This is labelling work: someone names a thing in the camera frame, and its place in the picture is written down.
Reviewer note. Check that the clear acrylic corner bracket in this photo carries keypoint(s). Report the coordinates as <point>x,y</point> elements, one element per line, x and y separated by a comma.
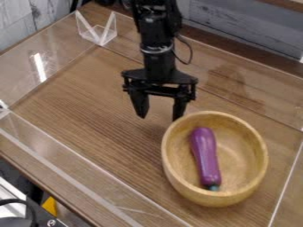
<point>97,34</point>

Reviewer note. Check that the yellow object under table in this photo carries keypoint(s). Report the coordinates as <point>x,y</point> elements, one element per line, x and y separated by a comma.
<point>49,205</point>

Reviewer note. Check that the brown wooden bowl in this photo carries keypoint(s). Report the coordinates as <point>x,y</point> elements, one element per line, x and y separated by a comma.
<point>242,156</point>

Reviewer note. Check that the purple toy eggplant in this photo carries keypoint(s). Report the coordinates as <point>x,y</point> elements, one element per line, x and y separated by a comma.
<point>203,145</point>

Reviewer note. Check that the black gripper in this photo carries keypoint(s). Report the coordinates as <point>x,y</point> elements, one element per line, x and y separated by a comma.
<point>159,79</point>

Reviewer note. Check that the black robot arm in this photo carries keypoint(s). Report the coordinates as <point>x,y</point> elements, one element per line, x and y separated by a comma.
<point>159,20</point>

